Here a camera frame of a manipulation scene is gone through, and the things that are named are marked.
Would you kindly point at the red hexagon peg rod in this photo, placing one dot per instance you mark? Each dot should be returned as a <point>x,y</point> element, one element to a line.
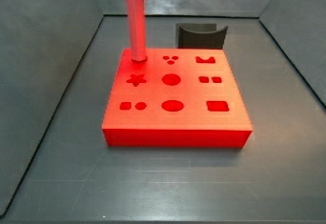
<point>136,25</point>

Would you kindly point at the black curved holder stand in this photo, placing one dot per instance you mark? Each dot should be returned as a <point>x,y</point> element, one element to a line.
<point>200,36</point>

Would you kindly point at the red shape-sorting block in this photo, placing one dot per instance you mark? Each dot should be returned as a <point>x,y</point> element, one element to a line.
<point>176,101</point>

